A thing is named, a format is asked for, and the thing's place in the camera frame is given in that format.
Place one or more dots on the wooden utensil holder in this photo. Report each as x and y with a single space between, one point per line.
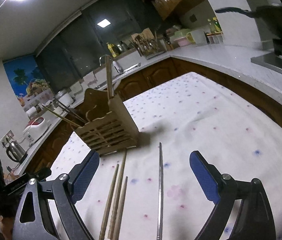
109 125

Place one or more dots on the white steel pot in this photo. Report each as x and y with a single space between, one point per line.
64 97

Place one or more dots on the wooden chopstick short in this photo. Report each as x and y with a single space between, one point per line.
108 205

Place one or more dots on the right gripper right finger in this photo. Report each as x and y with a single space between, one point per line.
254 219

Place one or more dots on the gas stove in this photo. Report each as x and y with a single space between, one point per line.
281 60

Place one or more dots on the black wok pan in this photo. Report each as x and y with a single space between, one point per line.
267 15

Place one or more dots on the wooden chopstick long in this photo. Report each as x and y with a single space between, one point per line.
117 198

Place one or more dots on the dish drying rack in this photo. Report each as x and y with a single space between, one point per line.
147 44

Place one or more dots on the green pink plastic basket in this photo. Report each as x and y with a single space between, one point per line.
183 37

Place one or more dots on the white red rice cooker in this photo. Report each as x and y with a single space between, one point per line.
35 129

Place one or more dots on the tropical fruit poster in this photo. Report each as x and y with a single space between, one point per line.
27 82

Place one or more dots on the stainless electric kettle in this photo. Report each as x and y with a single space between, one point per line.
15 152

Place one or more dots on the metal chopstick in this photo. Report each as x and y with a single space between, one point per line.
160 195

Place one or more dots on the chrome sink faucet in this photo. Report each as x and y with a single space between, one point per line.
107 61

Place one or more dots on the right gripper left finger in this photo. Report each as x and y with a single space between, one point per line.
34 218

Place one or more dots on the floral white tablecloth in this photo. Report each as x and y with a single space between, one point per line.
183 115

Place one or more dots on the yellow oil bottle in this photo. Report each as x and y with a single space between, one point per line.
112 49

